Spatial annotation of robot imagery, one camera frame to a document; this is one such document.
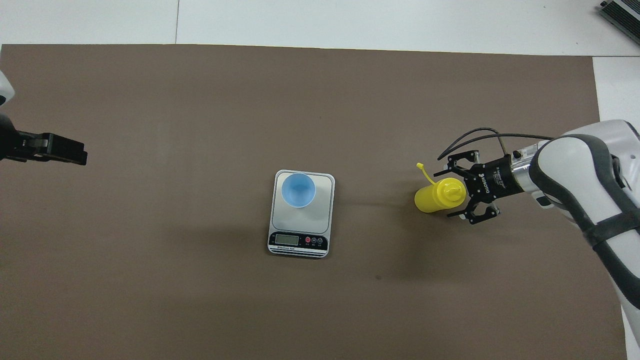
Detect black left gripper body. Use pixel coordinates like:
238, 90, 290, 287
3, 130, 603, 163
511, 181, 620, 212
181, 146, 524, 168
0, 114, 32, 162

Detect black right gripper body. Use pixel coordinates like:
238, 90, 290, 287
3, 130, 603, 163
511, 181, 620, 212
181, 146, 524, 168
467, 154, 521, 201

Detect yellow squeeze bottle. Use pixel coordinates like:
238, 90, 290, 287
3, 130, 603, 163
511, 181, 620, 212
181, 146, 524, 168
414, 162, 467, 214

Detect light blue plastic cup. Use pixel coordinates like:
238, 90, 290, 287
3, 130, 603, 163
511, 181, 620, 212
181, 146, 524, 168
281, 172, 317, 209

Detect silver digital kitchen scale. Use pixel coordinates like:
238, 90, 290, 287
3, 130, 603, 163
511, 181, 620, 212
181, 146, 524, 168
267, 169, 336, 259

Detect brown table mat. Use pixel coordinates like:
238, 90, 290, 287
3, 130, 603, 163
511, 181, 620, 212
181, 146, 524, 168
0, 43, 628, 360

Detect grey finned metal device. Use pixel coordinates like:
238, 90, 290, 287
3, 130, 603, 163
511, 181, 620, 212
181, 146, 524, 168
599, 0, 640, 48

